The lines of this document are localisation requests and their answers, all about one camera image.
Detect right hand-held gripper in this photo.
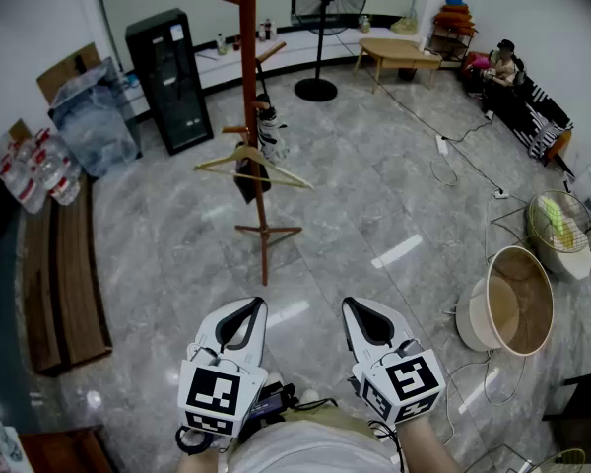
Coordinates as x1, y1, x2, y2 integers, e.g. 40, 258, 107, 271
341, 297, 447, 426

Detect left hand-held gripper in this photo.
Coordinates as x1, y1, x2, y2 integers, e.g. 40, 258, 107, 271
176, 297, 270, 438

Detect brown wooden coat rack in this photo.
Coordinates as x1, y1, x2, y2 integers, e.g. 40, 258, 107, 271
199, 0, 304, 288

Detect person's right forearm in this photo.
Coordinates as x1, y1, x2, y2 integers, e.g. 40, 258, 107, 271
393, 414, 467, 473

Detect person's left forearm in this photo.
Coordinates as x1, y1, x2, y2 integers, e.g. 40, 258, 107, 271
174, 448, 228, 473

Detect metal shelf rack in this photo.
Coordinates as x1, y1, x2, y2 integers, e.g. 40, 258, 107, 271
426, 17, 477, 63

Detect person's beige trousers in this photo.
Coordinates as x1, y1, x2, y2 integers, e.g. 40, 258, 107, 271
275, 404, 375, 442

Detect person's white shirt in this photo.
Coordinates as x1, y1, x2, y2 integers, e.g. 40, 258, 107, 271
226, 419, 400, 473

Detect black hanging bag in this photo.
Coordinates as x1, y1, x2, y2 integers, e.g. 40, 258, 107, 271
232, 140, 272, 205

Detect dark wooden planks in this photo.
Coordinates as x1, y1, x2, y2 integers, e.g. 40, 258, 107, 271
19, 174, 113, 377

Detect light wooden clothes hanger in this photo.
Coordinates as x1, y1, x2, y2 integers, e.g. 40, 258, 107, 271
192, 143, 316, 191

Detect reddish wooden cabinet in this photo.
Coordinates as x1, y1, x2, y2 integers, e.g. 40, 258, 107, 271
17, 426, 122, 473

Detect yellow green cloth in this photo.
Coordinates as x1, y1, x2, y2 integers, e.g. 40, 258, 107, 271
541, 197, 577, 250

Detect dark wooden table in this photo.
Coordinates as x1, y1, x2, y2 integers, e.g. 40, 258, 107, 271
541, 367, 591, 438

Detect black glass-door cabinet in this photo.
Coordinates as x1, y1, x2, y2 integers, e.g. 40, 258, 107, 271
124, 7, 216, 157

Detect pack of water bottles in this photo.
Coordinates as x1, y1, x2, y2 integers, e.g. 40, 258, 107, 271
0, 128, 83, 215

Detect clear plastic bag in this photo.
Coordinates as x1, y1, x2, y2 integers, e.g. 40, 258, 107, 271
47, 56, 143, 179

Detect black striped sofa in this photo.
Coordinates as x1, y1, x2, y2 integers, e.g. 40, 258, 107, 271
482, 74, 575, 167

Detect light wooden low table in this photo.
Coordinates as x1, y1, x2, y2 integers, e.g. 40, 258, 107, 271
352, 36, 444, 96

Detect white low ledge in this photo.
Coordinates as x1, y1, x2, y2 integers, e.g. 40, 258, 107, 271
122, 26, 415, 112

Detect black standing fan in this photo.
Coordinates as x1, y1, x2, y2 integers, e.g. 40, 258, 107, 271
289, 0, 369, 102

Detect woven straw bag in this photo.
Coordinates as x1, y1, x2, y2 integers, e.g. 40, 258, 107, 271
389, 15, 420, 36

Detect stack of orange cushions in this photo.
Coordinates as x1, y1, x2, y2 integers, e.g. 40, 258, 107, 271
432, 0, 479, 36

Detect black coiled cable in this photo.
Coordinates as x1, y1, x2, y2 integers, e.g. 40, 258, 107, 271
174, 424, 228, 457

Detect gold wire basket table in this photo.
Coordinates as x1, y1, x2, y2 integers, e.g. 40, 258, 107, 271
524, 188, 591, 281

